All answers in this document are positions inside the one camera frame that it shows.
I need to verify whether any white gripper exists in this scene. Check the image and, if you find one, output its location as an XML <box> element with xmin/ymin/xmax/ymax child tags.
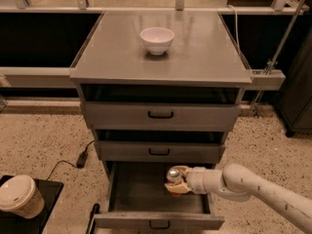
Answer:
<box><xmin>165</xmin><ymin>166</ymin><xmax>207</xmax><ymax>194</ymax></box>

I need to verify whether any red coke can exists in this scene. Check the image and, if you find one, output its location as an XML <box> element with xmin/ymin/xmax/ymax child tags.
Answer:
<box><xmin>166</xmin><ymin>168</ymin><xmax>183</xmax><ymax>197</ymax></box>

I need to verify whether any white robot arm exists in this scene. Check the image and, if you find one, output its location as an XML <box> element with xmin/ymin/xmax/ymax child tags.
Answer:
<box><xmin>165</xmin><ymin>163</ymin><xmax>312</xmax><ymax>234</ymax></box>

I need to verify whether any grey open bottom drawer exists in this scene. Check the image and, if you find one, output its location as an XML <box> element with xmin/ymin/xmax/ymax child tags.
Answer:
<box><xmin>94</xmin><ymin>162</ymin><xmax>224</xmax><ymax>231</ymax></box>

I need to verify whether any grey middle drawer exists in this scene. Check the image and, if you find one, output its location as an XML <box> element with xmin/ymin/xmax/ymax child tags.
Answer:
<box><xmin>95</xmin><ymin>141</ymin><xmax>225</xmax><ymax>164</ymax></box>

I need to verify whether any grey metal drawer cabinet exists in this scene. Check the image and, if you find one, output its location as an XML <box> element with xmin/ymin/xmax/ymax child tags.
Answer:
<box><xmin>68</xmin><ymin>10</ymin><xmax>254</xmax><ymax>231</ymax></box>

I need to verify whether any grey top drawer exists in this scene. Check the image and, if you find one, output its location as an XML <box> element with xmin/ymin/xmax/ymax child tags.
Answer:
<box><xmin>81</xmin><ymin>102</ymin><xmax>240</xmax><ymax>132</ymax></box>

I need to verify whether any white ceramic bowl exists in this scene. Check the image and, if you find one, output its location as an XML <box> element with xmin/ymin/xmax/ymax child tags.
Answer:
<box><xmin>140</xmin><ymin>27</ymin><xmax>175</xmax><ymax>56</ymax></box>

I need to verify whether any white lidded paper coffee cup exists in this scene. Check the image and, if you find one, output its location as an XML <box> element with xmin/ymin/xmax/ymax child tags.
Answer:
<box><xmin>0</xmin><ymin>175</ymin><xmax>45</xmax><ymax>219</ymax></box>

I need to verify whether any black power adapter with cable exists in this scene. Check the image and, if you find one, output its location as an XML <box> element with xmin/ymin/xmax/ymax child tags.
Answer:
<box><xmin>47</xmin><ymin>140</ymin><xmax>94</xmax><ymax>180</ymax></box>

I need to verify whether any white cable behind cabinet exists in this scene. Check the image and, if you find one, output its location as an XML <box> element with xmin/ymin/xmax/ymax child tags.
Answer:
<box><xmin>226</xmin><ymin>4</ymin><xmax>242</xmax><ymax>58</ymax></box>

